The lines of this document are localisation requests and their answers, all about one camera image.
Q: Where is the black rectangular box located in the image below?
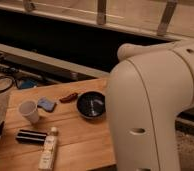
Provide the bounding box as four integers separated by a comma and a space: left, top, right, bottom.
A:
15, 130, 47, 145

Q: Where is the blue sponge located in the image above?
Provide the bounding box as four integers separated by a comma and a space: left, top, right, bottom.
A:
37, 97, 56, 112

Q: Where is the white paper cup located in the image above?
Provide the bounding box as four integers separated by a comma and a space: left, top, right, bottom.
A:
18, 100, 40, 124

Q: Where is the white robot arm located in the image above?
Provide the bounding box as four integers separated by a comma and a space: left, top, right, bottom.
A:
106, 40, 194, 171

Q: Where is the white squeeze bottle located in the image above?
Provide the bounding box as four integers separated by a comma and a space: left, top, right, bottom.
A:
38, 127, 58, 171

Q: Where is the red-brown small tool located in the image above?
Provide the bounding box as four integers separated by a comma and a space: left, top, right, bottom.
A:
59, 93, 78, 103

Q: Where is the dark ceramic bowl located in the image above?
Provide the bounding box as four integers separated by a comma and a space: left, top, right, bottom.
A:
76, 91, 106, 119

